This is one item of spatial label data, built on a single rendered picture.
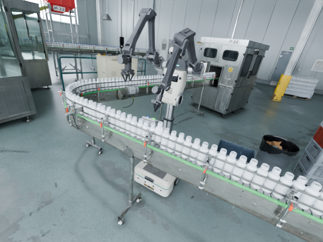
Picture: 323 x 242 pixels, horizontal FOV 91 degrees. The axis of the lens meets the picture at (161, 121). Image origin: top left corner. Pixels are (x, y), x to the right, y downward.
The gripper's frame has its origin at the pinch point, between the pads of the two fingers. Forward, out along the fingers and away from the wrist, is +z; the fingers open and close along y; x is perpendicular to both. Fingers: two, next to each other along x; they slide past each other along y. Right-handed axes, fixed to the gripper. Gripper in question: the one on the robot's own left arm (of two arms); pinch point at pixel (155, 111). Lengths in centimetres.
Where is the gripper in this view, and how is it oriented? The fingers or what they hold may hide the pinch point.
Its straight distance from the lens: 141.2
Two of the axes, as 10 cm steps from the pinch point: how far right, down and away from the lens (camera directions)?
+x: 4.2, 0.0, 9.1
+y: 8.6, 3.1, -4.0
